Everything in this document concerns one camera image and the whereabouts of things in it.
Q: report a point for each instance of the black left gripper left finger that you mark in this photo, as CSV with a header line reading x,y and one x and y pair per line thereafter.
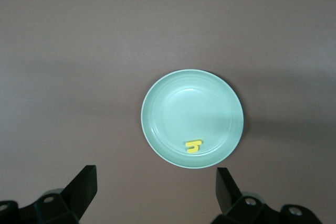
x,y
76,195

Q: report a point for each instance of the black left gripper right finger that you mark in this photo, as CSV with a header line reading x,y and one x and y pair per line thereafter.
x,y
233,200

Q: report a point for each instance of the yellow foam lowercase h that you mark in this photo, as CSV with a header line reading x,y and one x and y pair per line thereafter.
x,y
193,147

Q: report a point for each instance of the green plate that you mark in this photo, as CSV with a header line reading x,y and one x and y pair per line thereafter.
x,y
191,113

